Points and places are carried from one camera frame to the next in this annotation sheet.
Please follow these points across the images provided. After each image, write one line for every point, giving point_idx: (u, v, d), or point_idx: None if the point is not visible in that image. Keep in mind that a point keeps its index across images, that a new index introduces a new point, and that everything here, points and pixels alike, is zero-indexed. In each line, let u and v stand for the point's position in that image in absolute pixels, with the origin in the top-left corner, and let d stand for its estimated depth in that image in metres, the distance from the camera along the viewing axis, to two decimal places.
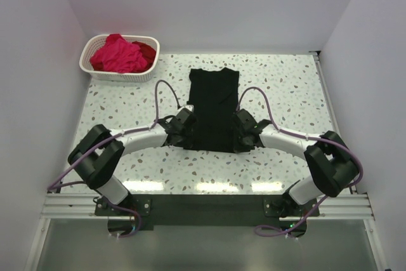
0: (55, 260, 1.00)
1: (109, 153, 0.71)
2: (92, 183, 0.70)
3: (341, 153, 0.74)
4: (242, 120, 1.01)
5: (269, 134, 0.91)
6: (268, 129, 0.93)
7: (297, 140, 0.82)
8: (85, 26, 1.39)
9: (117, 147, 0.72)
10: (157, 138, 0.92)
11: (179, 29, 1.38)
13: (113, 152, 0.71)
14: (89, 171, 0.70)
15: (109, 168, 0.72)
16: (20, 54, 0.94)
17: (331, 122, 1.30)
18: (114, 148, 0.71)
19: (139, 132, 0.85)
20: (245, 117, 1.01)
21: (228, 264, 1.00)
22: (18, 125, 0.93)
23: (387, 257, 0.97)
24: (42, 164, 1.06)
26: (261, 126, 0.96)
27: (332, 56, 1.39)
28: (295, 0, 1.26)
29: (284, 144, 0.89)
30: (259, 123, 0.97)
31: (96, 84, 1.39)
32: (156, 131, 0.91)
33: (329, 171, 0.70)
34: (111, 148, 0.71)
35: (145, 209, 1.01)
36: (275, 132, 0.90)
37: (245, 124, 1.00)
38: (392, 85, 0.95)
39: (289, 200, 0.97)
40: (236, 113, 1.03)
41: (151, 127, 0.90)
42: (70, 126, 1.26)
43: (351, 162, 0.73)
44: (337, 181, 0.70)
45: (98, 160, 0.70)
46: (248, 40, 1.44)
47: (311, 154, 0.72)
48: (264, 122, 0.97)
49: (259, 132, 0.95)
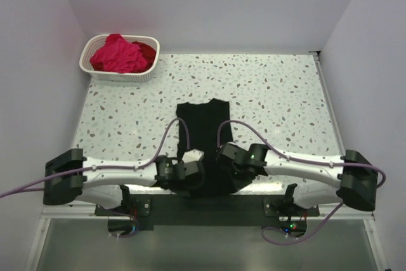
0: (54, 261, 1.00)
1: (65, 186, 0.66)
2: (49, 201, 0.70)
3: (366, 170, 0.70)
4: (232, 155, 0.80)
5: (278, 165, 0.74)
6: (274, 160, 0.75)
7: (320, 168, 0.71)
8: (85, 26, 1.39)
9: (75, 185, 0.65)
10: (144, 181, 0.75)
11: (179, 29, 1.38)
13: (68, 188, 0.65)
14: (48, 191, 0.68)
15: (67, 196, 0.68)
16: (20, 54, 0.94)
17: (331, 122, 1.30)
18: (72, 185, 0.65)
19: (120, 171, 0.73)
20: (235, 152, 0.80)
21: (228, 264, 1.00)
22: (18, 125, 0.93)
23: (387, 257, 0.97)
24: (42, 165, 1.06)
26: (259, 158, 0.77)
27: (332, 56, 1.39)
28: None
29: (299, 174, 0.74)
30: (254, 150, 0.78)
31: (96, 84, 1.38)
32: (143, 174, 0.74)
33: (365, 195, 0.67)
34: (70, 182, 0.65)
35: (146, 208, 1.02)
36: (283, 163, 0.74)
37: (236, 158, 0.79)
38: (393, 85, 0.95)
39: (292, 207, 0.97)
40: (222, 149, 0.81)
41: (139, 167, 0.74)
42: (69, 127, 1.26)
43: (373, 174, 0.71)
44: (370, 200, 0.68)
45: (56, 186, 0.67)
46: (248, 40, 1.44)
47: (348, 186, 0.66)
48: (259, 150, 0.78)
49: (262, 164, 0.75)
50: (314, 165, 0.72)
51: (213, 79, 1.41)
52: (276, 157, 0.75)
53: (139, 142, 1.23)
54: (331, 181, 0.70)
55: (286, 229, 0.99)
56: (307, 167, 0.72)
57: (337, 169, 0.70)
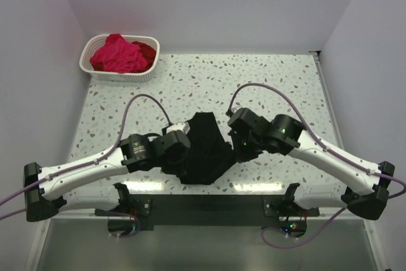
0: (54, 261, 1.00)
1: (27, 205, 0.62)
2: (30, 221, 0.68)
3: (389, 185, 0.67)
4: (251, 124, 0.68)
5: (313, 153, 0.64)
6: (310, 146, 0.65)
7: (356, 172, 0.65)
8: (85, 26, 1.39)
9: (33, 200, 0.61)
10: (113, 171, 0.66)
11: (179, 29, 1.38)
13: (29, 205, 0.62)
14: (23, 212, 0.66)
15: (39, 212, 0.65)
16: (21, 54, 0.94)
17: (331, 122, 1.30)
18: (31, 201, 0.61)
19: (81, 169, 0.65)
20: (255, 118, 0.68)
21: (228, 264, 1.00)
22: (19, 125, 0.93)
23: (387, 256, 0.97)
24: (42, 165, 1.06)
26: (288, 133, 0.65)
27: (332, 56, 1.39)
28: (295, 0, 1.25)
29: (328, 168, 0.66)
30: (281, 124, 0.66)
31: (96, 84, 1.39)
32: (107, 164, 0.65)
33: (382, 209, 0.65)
34: (29, 198, 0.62)
35: (145, 209, 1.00)
36: (318, 152, 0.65)
37: (256, 128, 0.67)
38: (393, 85, 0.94)
39: (291, 205, 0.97)
40: (240, 115, 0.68)
41: (99, 160, 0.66)
42: (69, 127, 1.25)
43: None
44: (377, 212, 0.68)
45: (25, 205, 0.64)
46: (248, 40, 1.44)
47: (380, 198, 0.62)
48: (288, 125, 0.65)
49: (294, 144, 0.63)
50: (349, 165, 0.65)
51: (213, 79, 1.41)
52: (311, 141, 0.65)
53: None
54: (360, 187, 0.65)
55: (286, 229, 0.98)
56: (344, 167, 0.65)
57: (373, 179, 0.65)
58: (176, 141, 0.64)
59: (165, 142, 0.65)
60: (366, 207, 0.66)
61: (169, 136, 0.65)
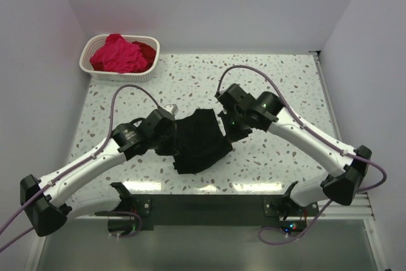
0: (54, 261, 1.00)
1: (37, 216, 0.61)
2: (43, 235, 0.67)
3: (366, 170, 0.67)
4: (238, 99, 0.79)
5: (289, 129, 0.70)
6: (287, 121, 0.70)
7: (330, 151, 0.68)
8: (85, 26, 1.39)
9: (43, 207, 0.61)
10: (113, 160, 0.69)
11: (179, 29, 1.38)
13: (40, 214, 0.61)
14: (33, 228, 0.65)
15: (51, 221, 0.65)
16: (20, 54, 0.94)
17: (331, 122, 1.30)
18: (40, 210, 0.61)
19: (80, 167, 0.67)
20: (240, 94, 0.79)
21: (228, 264, 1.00)
22: (19, 125, 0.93)
23: (387, 257, 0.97)
24: (42, 164, 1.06)
26: (268, 106, 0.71)
27: (332, 56, 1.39)
28: (295, 0, 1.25)
29: (304, 146, 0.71)
30: (263, 99, 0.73)
31: (96, 84, 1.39)
32: (104, 156, 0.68)
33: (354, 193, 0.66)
34: (37, 208, 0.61)
35: (145, 208, 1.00)
36: (295, 129, 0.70)
37: (241, 102, 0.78)
38: (393, 84, 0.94)
39: (290, 202, 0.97)
40: (228, 89, 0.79)
41: (96, 154, 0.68)
42: (69, 127, 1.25)
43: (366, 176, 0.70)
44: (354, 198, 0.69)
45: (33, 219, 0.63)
46: (248, 40, 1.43)
47: (348, 178, 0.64)
48: (270, 100, 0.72)
49: (272, 118, 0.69)
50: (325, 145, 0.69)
51: (213, 79, 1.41)
52: (290, 118, 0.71)
53: None
54: (333, 167, 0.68)
55: (286, 229, 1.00)
56: (318, 146, 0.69)
57: (347, 160, 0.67)
58: (160, 118, 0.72)
59: (152, 122, 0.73)
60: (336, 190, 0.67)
61: (153, 116, 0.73)
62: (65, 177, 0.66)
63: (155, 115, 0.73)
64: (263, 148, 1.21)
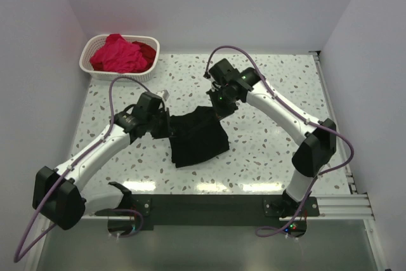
0: (54, 261, 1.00)
1: (63, 202, 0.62)
2: (65, 226, 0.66)
3: (331, 141, 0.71)
4: (224, 72, 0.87)
5: (261, 98, 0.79)
6: (260, 91, 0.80)
7: (295, 119, 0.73)
8: (85, 26, 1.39)
9: (68, 191, 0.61)
10: (121, 142, 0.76)
11: (179, 28, 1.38)
13: (66, 199, 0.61)
14: (55, 220, 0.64)
15: (73, 209, 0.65)
16: (20, 54, 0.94)
17: (331, 122, 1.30)
18: (65, 195, 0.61)
19: (94, 150, 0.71)
20: (228, 68, 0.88)
21: (228, 264, 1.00)
22: (19, 125, 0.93)
23: (387, 257, 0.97)
24: (42, 164, 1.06)
26: (245, 79, 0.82)
27: (332, 56, 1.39)
28: (295, 0, 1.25)
29: (274, 115, 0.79)
30: (244, 73, 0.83)
31: (96, 84, 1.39)
32: (113, 138, 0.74)
33: (314, 159, 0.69)
34: (61, 193, 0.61)
35: (145, 209, 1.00)
36: (266, 98, 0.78)
37: (227, 75, 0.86)
38: (393, 84, 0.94)
39: (289, 201, 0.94)
40: (218, 63, 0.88)
41: (106, 136, 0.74)
42: (69, 126, 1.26)
43: (334, 150, 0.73)
44: (316, 167, 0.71)
45: (56, 209, 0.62)
46: (248, 40, 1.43)
47: (306, 143, 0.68)
48: (248, 73, 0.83)
49: (248, 89, 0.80)
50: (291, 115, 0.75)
51: None
52: (262, 89, 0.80)
53: (139, 142, 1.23)
54: (296, 134, 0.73)
55: (286, 229, 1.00)
56: (285, 114, 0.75)
57: (309, 127, 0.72)
58: (149, 99, 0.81)
59: (144, 105, 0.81)
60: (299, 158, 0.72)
61: (144, 99, 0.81)
62: (81, 161, 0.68)
63: (146, 99, 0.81)
64: (262, 148, 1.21)
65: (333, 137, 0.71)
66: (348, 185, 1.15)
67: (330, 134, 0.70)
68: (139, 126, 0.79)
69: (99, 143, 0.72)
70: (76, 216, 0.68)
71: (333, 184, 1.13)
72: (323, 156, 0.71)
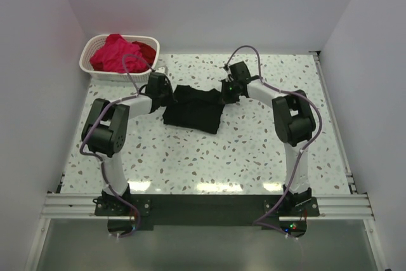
0: (54, 261, 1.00)
1: (120, 116, 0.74)
2: (113, 147, 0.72)
3: (303, 107, 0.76)
4: (239, 72, 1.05)
5: (254, 85, 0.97)
6: (255, 82, 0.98)
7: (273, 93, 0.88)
8: (84, 26, 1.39)
9: (124, 107, 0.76)
10: (144, 105, 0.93)
11: (179, 29, 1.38)
13: (123, 113, 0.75)
14: (106, 137, 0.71)
15: (122, 130, 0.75)
16: (20, 55, 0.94)
17: (331, 122, 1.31)
18: (122, 110, 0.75)
19: (132, 100, 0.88)
20: (243, 70, 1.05)
21: (228, 264, 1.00)
22: (19, 125, 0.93)
23: (387, 256, 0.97)
24: (42, 164, 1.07)
26: (251, 79, 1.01)
27: (332, 56, 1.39)
28: (294, 0, 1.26)
29: (263, 96, 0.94)
30: (251, 77, 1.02)
31: (96, 84, 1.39)
32: (143, 97, 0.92)
33: (284, 119, 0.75)
34: (118, 109, 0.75)
35: (145, 208, 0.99)
36: (258, 85, 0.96)
37: (241, 74, 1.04)
38: (393, 83, 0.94)
39: (288, 197, 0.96)
40: (235, 64, 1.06)
41: (137, 95, 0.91)
42: (69, 127, 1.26)
43: (310, 119, 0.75)
44: (290, 131, 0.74)
45: (113, 124, 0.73)
46: (248, 40, 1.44)
47: (276, 103, 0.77)
48: (254, 75, 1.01)
49: (247, 84, 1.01)
50: (273, 90, 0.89)
51: (213, 79, 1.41)
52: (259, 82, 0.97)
53: (139, 142, 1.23)
54: None
55: (286, 229, 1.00)
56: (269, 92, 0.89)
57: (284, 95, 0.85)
58: (157, 77, 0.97)
59: (154, 84, 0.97)
60: (278, 124, 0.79)
61: (151, 79, 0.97)
62: (125, 101, 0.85)
63: (154, 77, 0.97)
64: (262, 148, 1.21)
65: (304, 103, 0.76)
66: (348, 185, 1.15)
67: (300, 99, 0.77)
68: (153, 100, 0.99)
69: (134, 98, 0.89)
70: (120, 144, 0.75)
71: (333, 184, 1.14)
72: (302, 124, 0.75)
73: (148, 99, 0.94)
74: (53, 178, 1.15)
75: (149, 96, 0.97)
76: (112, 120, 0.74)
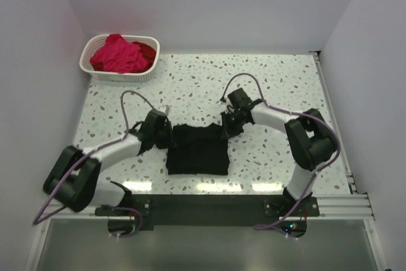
0: (54, 261, 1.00)
1: (87, 174, 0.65)
2: (74, 206, 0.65)
3: (320, 129, 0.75)
4: (238, 98, 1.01)
5: (259, 110, 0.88)
6: (259, 105, 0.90)
7: (281, 115, 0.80)
8: (84, 26, 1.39)
9: (94, 164, 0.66)
10: (133, 148, 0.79)
11: (179, 29, 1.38)
13: (91, 171, 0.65)
14: (67, 197, 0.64)
15: (89, 187, 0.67)
16: (20, 54, 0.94)
17: (331, 122, 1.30)
18: (91, 167, 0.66)
19: (115, 145, 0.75)
20: (242, 96, 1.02)
21: (228, 264, 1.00)
22: (18, 125, 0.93)
23: (387, 256, 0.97)
24: (42, 164, 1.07)
26: (254, 103, 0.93)
27: (332, 57, 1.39)
28: (294, 0, 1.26)
29: (272, 120, 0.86)
30: (254, 100, 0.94)
31: (96, 84, 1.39)
32: (130, 140, 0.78)
33: (304, 145, 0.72)
34: (87, 165, 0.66)
35: (145, 209, 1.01)
36: (263, 109, 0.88)
37: (240, 101, 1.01)
38: (393, 83, 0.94)
39: (289, 199, 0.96)
40: (234, 91, 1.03)
41: (124, 138, 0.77)
42: (68, 127, 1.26)
43: (330, 139, 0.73)
44: (312, 156, 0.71)
45: (75, 186, 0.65)
46: (248, 40, 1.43)
47: (290, 126, 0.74)
48: (255, 99, 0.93)
49: (251, 108, 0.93)
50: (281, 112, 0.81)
51: (213, 79, 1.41)
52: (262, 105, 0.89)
53: None
54: None
55: (286, 229, 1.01)
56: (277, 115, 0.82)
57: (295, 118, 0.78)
58: (157, 116, 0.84)
59: (151, 122, 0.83)
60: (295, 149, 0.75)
61: (150, 117, 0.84)
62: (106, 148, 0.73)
63: (153, 117, 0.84)
64: (262, 148, 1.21)
65: (320, 125, 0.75)
66: (348, 185, 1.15)
67: (315, 122, 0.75)
68: (146, 141, 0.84)
69: (120, 141, 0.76)
70: (86, 199, 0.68)
71: (333, 184, 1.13)
72: (323, 147, 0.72)
73: (137, 139, 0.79)
74: None
75: (141, 136, 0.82)
76: (75, 183, 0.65)
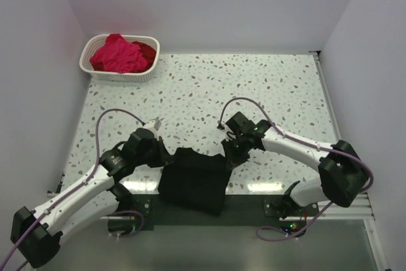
0: (54, 261, 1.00)
1: (35, 243, 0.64)
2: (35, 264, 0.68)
3: (353, 162, 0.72)
4: None
5: (275, 140, 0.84)
6: (271, 135, 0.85)
7: (307, 149, 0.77)
8: (84, 26, 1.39)
9: (42, 234, 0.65)
10: (103, 185, 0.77)
11: (179, 29, 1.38)
13: (38, 242, 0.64)
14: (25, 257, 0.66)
15: (45, 249, 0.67)
16: (21, 54, 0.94)
17: (331, 122, 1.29)
18: (39, 237, 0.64)
19: (73, 194, 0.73)
20: None
21: (228, 264, 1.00)
22: (18, 125, 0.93)
23: (387, 256, 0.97)
24: (42, 164, 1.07)
26: (261, 127, 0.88)
27: (332, 57, 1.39)
28: (294, 0, 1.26)
29: (290, 152, 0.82)
30: (259, 124, 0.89)
31: (96, 84, 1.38)
32: (96, 181, 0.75)
33: (341, 186, 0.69)
34: (35, 235, 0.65)
35: (146, 209, 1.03)
36: (278, 139, 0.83)
37: (243, 125, 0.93)
38: (393, 84, 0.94)
39: (289, 202, 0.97)
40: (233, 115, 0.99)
41: (88, 180, 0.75)
42: (68, 127, 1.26)
43: (363, 172, 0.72)
44: (351, 195, 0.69)
45: (31, 251, 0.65)
46: (248, 39, 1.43)
47: (325, 168, 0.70)
48: (261, 122, 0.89)
49: (261, 136, 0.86)
50: (304, 146, 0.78)
51: (213, 79, 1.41)
52: (275, 133, 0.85)
53: None
54: (313, 163, 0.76)
55: (286, 229, 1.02)
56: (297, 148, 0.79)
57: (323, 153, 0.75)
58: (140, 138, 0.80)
59: (133, 144, 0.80)
60: (330, 188, 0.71)
61: (132, 138, 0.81)
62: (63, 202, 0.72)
63: (135, 137, 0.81)
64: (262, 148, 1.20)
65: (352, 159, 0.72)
66: None
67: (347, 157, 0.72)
68: (127, 165, 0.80)
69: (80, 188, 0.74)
70: (47, 255, 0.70)
71: None
72: (357, 182, 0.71)
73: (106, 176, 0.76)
74: (54, 178, 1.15)
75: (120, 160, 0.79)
76: (26, 247, 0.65)
